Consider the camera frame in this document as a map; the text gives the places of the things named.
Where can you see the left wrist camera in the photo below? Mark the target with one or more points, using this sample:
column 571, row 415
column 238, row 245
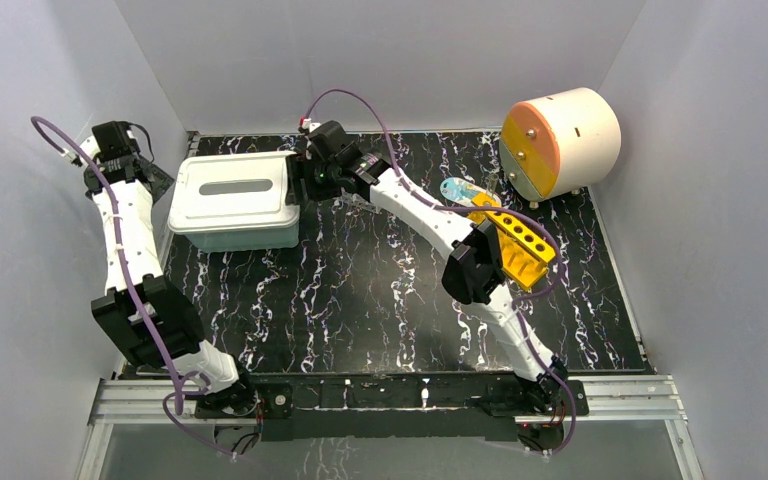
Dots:
column 75, row 158

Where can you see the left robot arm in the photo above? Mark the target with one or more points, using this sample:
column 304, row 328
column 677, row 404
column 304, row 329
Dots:
column 148, row 318

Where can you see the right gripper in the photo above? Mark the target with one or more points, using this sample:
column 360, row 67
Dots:
column 298, row 167

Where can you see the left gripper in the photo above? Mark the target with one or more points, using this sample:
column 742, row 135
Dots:
column 148, row 175

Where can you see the white plastic box lid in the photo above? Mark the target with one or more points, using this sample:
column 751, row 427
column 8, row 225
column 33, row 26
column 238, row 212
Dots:
column 232, row 192

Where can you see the cylindrical drawer cabinet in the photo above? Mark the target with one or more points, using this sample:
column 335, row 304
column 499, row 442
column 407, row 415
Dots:
column 558, row 144

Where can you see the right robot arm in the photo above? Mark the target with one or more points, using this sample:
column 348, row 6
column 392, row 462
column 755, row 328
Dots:
column 473, row 275

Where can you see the clear plastic well plate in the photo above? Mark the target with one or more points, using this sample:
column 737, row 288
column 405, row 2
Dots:
column 356, row 201

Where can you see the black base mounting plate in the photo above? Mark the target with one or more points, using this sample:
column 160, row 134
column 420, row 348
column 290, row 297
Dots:
column 495, row 406

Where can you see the yellow test tube rack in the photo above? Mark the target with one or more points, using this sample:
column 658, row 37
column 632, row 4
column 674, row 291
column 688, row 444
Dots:
column 525, row 257

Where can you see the teal plastic bin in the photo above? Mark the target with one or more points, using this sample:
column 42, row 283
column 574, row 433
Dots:
column 245, row 239

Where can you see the aluminium frame rail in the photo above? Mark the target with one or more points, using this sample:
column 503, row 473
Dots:
column 608, row 397

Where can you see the blue packaged item card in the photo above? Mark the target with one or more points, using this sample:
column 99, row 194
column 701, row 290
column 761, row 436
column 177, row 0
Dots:
column 462, row 192

